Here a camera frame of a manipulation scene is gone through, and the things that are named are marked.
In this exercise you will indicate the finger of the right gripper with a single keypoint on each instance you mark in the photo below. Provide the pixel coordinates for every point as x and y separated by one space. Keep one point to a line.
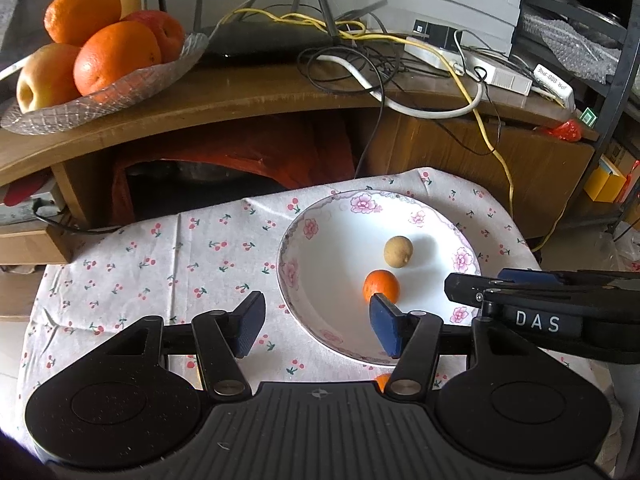
581 277
474 290

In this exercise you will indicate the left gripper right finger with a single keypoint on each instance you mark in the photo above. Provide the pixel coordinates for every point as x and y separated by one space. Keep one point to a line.
410 338

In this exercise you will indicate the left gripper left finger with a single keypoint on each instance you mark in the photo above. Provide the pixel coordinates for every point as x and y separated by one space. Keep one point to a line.
221 339

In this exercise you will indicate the small orange kumquat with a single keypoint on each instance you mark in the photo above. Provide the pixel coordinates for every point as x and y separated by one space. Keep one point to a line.
381 282

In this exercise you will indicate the brown longan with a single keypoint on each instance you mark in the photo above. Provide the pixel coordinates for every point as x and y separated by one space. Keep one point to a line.
398 251

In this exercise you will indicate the orange mandarin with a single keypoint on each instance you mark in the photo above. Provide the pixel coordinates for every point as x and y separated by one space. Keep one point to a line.
382 380

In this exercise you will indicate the cherry print white tablecloth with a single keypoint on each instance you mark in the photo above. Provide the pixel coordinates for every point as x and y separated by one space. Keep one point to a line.
188 263

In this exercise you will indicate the white floral plate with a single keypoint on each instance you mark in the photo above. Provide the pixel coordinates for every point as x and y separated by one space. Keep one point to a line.
330 247

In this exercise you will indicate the yellow box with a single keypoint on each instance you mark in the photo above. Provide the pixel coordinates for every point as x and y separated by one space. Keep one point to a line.
605 182

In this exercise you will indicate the red small object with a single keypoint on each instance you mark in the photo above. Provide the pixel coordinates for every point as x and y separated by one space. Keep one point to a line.
569 131

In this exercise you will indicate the wooden tv cabinet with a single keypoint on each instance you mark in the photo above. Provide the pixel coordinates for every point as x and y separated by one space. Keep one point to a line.
217 136

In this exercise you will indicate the white power strip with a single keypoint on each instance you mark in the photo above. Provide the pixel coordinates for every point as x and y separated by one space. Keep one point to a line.
473 65

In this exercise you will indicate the black metal shelf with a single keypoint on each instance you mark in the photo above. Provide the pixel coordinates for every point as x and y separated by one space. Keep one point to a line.
594 46

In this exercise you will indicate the glass fruit dish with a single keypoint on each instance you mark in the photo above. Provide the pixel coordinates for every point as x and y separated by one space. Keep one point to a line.
128 91

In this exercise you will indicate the large orange front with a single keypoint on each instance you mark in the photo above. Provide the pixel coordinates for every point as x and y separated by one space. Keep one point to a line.
114 52

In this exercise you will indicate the large orange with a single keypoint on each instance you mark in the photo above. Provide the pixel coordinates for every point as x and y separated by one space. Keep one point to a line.
75 21
114 52

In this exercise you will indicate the red orange behind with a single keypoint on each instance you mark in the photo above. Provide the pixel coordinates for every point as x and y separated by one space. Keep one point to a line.
168 32

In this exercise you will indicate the black wifi router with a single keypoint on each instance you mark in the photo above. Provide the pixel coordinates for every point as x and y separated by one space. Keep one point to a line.
250 36

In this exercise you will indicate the yellow apple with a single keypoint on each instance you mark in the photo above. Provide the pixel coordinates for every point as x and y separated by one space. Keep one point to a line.
47 79

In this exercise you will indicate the large orange back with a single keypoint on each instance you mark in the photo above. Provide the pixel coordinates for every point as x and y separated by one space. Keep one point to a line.
75 21

